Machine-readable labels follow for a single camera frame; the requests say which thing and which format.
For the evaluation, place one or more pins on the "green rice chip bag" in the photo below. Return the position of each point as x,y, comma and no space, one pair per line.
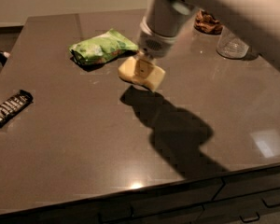
102,48

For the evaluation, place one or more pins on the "black candy bar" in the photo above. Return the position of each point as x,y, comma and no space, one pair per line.
12,106

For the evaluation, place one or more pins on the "black drawer handle right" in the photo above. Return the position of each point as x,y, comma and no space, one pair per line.
271,201

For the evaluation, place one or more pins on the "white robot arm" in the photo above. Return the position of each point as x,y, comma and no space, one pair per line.
256,22

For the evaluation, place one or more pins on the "black drawer handle lower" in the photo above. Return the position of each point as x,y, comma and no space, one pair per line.
249,218

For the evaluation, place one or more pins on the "yellow sponge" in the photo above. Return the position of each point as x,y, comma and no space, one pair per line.
126,73

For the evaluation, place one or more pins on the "clear plastic cup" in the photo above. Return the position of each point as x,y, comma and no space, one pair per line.
231,46

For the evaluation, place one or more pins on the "black drawer handle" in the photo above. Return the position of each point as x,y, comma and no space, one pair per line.
249,218
271,201

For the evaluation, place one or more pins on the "small dark object at left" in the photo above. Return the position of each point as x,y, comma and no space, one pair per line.
4,57

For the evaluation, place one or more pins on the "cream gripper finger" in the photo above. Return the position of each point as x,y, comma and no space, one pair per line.
143,70

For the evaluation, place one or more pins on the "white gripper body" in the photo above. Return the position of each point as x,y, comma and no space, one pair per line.
156,44

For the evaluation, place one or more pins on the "glass jar with black lid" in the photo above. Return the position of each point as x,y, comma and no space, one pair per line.
206,23

